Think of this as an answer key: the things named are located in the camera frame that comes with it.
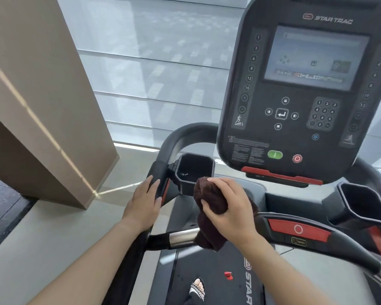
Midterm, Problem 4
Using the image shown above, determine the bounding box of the black beaded sandal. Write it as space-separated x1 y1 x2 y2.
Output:
189 281 207 302

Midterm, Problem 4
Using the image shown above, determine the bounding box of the person's right hand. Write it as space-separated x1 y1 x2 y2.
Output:
200 177 262 251

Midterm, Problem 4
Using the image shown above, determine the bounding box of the beige square pillar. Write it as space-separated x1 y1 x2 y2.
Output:
0 0 120 210

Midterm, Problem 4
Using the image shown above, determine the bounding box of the person's left forearm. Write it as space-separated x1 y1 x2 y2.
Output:
27 217 146 305

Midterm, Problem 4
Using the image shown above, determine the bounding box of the dark brown cleaning cloth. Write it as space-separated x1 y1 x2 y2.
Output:
193 177 261 252

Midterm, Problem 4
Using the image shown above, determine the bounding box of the black treadmill handrail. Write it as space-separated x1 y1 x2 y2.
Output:
101 122 381 305

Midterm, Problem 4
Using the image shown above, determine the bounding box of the person's left foot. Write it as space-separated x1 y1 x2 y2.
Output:
189 277 207 302

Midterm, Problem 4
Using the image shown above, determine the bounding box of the black cup holder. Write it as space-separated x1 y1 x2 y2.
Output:
322 182 381 231
174 152 216 197

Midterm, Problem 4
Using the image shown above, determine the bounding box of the black treadmill console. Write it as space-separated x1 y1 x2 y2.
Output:
216 0 381 188

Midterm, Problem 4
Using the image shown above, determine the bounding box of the person's left hand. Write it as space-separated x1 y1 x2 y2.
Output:
120 175 163 234

